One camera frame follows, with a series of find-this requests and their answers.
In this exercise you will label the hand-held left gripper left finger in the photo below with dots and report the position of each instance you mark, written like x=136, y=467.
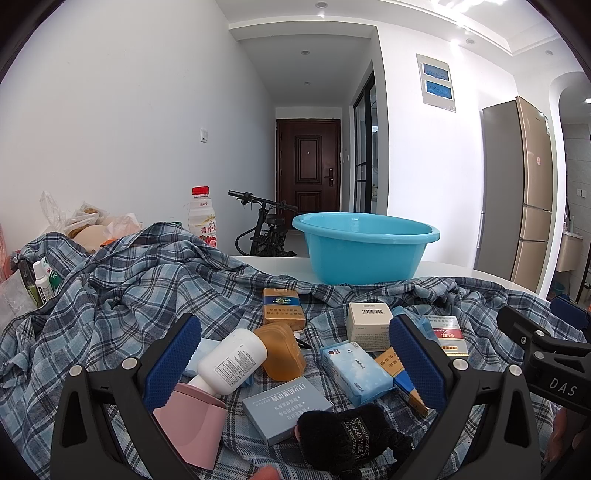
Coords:
x=171, y=364

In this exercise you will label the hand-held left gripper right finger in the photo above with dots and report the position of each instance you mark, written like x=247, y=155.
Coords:
x=415, y=364

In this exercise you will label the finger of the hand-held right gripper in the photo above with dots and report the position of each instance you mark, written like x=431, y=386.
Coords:
x=521, y=330
x=570, y=307

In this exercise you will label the slim gold box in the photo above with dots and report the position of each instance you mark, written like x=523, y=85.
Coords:
x=387, y=362

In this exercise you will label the pink cup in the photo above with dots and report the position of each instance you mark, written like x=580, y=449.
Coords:
x=191, y=424

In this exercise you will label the amber soap box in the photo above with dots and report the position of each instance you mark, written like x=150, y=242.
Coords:
x=279, y=353

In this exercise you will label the light blue cigarette box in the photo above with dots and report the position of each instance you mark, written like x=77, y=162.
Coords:
x=286, y=410

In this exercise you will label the blue plastic basin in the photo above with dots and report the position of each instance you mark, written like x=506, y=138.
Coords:
x=364, y=249

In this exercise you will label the blue bucket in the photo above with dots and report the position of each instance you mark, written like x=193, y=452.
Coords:
x=558, y=289

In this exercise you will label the white blue tissue pack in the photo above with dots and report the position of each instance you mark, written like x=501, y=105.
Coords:
x=203, y=353
x=355, y=371

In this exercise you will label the blue plastic tissue pack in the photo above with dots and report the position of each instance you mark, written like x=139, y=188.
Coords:
x=422, y=325

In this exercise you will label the red white cigarette box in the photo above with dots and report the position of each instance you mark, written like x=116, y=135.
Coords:
x=445, y=334

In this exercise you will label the white sink cabinet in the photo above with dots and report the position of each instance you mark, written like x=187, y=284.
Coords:
x=572, y=249

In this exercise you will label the white barcode box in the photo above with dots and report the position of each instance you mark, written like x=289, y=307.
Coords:
x=369, y=325

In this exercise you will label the blue plaid cloth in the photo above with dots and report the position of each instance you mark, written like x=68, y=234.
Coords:
x=115, y=300

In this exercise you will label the gold grey refrigerator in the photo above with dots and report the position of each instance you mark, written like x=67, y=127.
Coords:
x=517, y=194

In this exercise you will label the gold blue cigarette box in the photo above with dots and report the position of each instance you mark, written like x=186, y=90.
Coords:
x=282, y=308

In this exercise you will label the milk drink bottle red cap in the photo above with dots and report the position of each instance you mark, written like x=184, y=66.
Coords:
x=202, y=221

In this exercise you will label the white green small bottle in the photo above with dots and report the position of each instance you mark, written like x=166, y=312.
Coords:
x=46, y=279

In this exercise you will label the olive green bottle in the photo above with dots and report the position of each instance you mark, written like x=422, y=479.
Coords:
x=28, y=288

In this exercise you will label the plastic bag of food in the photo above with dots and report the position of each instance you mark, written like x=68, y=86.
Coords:
x=87, y=221

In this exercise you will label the black folding bicycle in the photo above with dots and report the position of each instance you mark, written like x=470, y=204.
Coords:
x=270, y=230

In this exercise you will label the dark brown entrance door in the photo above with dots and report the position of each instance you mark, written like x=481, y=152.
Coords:
x=308, y=166

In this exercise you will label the black framed glass door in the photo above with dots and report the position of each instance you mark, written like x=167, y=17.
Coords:
x=367, y=138

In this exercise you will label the white light switch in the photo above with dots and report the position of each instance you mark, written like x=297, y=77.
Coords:
x=204, y=135

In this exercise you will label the grey wall panel blue windows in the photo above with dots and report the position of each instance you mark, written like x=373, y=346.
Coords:
x=436, y=83

